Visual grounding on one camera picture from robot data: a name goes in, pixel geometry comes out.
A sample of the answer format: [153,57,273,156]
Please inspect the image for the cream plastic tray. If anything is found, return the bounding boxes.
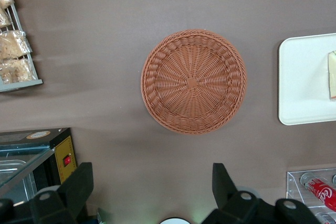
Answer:
[278,33,336,126]

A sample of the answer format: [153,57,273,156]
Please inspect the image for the red cola bottle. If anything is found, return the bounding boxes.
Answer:
[300,173,336,213]

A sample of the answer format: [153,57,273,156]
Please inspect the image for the triangle sandwich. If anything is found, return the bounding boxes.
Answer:
[327,50,336,101]

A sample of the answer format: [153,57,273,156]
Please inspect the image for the brown round wicker basket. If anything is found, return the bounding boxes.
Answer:
[141,29,247,135]

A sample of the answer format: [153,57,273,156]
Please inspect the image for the black food warmer cabinet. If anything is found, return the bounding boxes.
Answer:
[0,127,78,209]

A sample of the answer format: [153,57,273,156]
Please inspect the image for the clear acrylic bottle rack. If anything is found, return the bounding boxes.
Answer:
[286,167,336,224]

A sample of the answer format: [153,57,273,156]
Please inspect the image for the tray of snack bags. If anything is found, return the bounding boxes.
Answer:
[0,0,44,93]

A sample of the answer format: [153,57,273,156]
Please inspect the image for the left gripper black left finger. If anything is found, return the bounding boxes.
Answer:
[0,162,95,224]

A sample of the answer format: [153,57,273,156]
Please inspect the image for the steel food pan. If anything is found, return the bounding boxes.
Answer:
[0,159,35,206]

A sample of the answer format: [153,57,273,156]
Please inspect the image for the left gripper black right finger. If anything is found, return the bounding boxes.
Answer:
[202,163,320,224]

